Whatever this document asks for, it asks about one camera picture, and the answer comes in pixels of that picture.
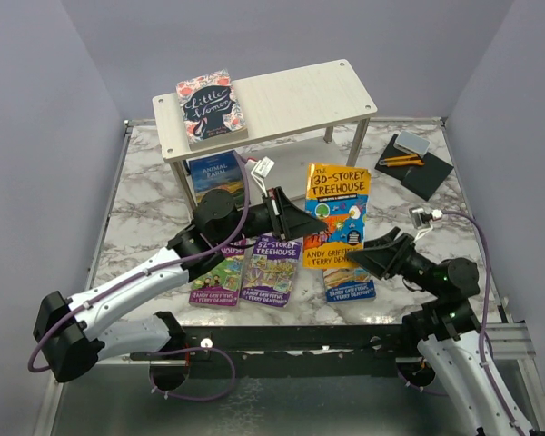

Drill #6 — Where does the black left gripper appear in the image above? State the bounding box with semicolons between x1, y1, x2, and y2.
215;186;328;247

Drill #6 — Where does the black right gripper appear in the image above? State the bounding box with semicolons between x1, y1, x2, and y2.
345;226;444;297

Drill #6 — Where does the yellow 130-Storey Treehouse book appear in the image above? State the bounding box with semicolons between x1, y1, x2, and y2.
302;163;372;270

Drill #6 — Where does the Animal Farm book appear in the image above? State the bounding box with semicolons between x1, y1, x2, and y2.
188;151;245;207

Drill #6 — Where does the Little Women book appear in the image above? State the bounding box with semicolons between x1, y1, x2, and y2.
175;69;248;149

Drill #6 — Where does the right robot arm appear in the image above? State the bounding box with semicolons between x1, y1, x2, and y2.
346;228;542;435

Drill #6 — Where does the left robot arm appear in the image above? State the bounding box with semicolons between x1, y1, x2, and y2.
28;188;327;382

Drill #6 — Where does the purple 52-Storey Treehouse book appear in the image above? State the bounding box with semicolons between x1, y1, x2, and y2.
240;235;302;308

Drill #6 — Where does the blue treehouse book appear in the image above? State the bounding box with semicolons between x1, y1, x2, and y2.
322;268;376;303

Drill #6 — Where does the small black mat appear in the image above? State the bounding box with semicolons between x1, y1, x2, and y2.
401;165;453;201

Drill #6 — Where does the large black mat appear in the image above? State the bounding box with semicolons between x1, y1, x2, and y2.
373;133;455;185

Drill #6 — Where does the purple green treehouse book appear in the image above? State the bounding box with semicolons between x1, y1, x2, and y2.
188;247;244;308

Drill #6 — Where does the white two-tier shelf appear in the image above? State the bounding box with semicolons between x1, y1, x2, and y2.
153;59;377;208

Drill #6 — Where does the grey white box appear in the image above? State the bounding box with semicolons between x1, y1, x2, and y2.
394;131;431;157

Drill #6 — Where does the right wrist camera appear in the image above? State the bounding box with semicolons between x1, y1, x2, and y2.
409;207;443;242

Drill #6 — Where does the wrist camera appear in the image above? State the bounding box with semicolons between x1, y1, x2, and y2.
409;207;443;242
245;157;275;195

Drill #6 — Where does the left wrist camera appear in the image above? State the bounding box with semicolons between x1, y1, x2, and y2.
245;157;275;195

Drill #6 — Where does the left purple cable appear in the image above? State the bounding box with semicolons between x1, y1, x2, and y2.
26;154;255;403

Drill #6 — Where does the purple cable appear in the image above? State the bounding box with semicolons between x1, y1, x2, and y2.
26;154;255;403
399;209;535;436

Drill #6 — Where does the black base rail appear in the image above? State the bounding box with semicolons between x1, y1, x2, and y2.
131;317;437;381

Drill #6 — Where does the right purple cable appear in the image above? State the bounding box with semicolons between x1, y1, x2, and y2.
399;209;535;436

